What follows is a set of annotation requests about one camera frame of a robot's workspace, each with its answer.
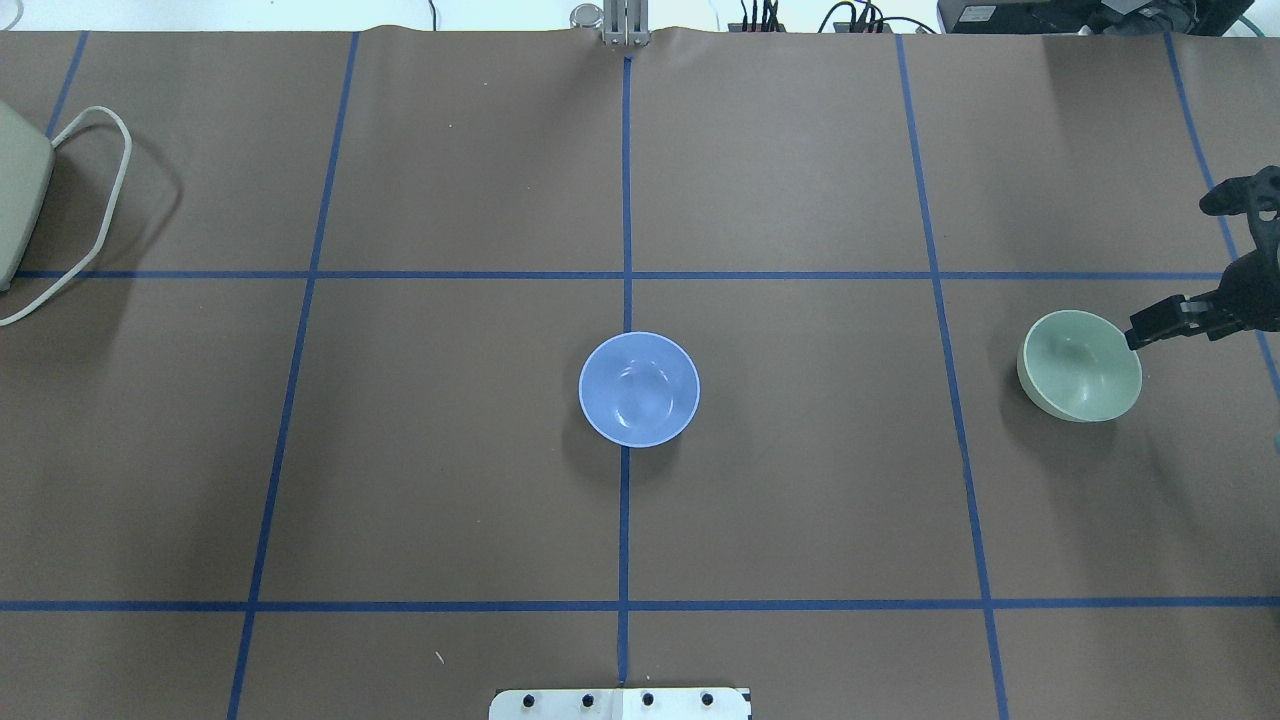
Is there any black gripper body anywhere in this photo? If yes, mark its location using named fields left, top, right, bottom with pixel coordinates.
left=1204, top=255, right=1279, bottom=341

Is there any green bowl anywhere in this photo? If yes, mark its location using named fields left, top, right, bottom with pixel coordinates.
left=1016, top=309, right=1144, bottom=423

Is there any blue bowl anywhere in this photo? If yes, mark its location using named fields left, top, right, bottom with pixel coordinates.
left=577, top=331, right=701, bottom=448

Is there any small metal cylinder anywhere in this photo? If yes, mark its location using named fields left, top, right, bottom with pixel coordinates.
left=570, top=3, right=604, bottom=29

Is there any cream chrome toaster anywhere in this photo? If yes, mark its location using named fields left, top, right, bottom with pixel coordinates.
left=1, top=102, right=54, bottom=292

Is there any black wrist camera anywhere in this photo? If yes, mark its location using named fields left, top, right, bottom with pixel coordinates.
left=1198, top=165, right=1279, bottom=264

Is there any aluminium frame post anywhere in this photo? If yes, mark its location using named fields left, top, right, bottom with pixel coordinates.
left=600, top=0, right=652, bottom=47

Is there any white central pillar mount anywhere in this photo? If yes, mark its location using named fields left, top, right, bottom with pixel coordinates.
left=488, top=687, right=753, bottom=719

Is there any white toaster power cord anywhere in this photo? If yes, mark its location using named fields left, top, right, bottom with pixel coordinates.
left=0, top=106, right=134, bottom=328

